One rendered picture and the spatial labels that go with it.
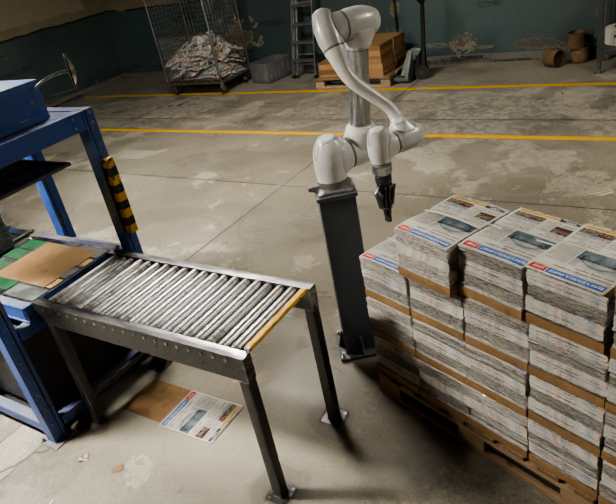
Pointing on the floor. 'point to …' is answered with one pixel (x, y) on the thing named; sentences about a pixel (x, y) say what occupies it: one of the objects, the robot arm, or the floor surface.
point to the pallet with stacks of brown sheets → (383, 43)
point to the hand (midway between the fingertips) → (387, 214)
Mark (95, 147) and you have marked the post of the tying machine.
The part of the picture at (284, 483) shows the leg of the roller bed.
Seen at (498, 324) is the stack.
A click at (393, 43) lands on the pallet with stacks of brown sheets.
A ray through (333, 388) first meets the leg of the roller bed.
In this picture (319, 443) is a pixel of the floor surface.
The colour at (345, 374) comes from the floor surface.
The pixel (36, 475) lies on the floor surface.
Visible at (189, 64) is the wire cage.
